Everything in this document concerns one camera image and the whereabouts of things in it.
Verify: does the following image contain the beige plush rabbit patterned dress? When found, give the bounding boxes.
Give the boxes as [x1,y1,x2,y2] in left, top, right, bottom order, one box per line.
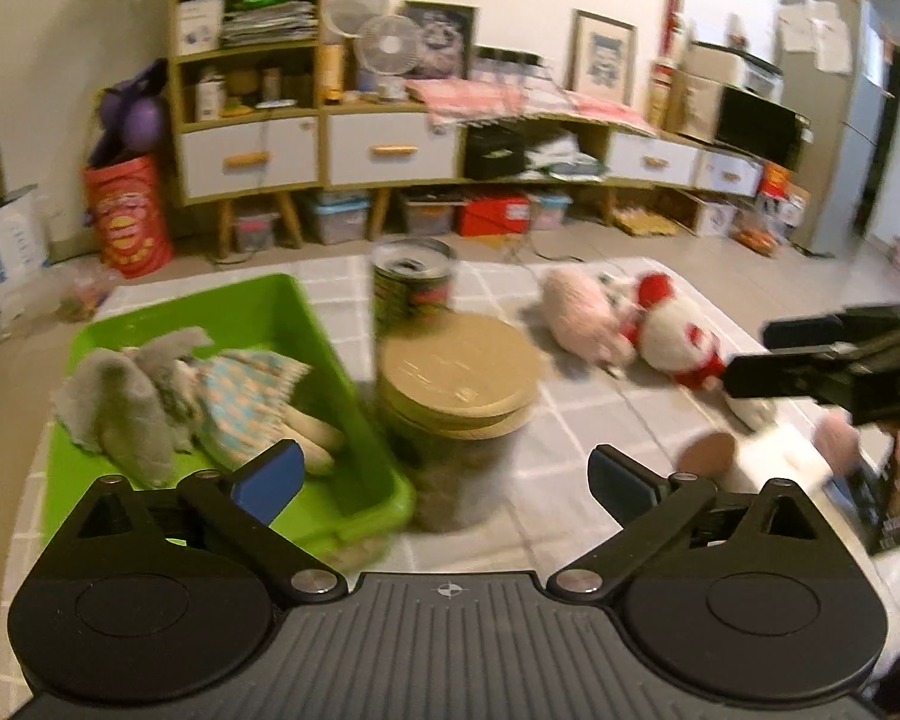
[170,349,346,476]

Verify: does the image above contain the person's right hand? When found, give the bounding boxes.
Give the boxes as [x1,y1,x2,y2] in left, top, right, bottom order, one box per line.
[813,411,900,476]

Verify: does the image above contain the green plastic bin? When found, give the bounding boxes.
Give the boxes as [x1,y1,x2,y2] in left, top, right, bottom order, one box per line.
[43,273,414,561]

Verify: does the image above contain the pink plush pig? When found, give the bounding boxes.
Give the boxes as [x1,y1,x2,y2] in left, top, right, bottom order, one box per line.
[541,265,640,377]

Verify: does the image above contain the round gold tin box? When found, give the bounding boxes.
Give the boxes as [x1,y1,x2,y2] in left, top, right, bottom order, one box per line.
[377,312,544,440]

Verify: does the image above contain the black microwave oven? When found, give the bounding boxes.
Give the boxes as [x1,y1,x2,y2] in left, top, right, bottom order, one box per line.
[670,70,812,173]

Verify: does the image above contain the long low wooden tv bench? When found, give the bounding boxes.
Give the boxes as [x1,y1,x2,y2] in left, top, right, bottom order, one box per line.
[484,115,764,238]

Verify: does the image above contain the tin can with label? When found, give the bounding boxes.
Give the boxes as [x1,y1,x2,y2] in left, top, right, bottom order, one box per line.
[370,238,458,341]

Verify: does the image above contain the grey refrigerator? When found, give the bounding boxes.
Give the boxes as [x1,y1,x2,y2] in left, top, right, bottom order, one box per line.
[775,0,889,259]

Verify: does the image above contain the red storage box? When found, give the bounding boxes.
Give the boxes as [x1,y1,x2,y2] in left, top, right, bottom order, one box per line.
[457,192,532,238]

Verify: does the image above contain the red snack bucket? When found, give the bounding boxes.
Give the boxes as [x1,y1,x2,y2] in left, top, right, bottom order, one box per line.
[82,154,173,280]

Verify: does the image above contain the low wooden drawer cabinet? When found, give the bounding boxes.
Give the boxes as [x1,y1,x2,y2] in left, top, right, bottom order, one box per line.
[322,103,463,241]

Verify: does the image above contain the purple plush toy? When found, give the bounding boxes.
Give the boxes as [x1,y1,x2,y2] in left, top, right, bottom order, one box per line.
[87,59,170,169]

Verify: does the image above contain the framed cartoon drawing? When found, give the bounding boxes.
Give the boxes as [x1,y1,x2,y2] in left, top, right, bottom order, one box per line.
[567,10,637,104]

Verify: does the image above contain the pink checkered cloth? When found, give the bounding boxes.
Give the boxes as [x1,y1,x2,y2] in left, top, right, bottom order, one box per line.
[406,78,656,137]

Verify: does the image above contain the tall wooden shelf cabinet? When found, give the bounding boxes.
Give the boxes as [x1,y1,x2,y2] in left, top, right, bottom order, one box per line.
[167,0,325,260]

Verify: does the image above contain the white desk fan lower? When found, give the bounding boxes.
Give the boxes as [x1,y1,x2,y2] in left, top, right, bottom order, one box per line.
[354,15,421,103]

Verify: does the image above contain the white desk fan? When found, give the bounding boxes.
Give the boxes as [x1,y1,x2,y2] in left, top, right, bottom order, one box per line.
[322,0,390,37]
[354,15,421,103]

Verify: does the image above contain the dark framed cat picture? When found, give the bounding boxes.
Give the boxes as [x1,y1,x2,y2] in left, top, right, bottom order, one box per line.
[400,0,478,80]

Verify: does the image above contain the white desk fan upper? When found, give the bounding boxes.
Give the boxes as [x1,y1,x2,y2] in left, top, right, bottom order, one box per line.
[322,0,390,37]

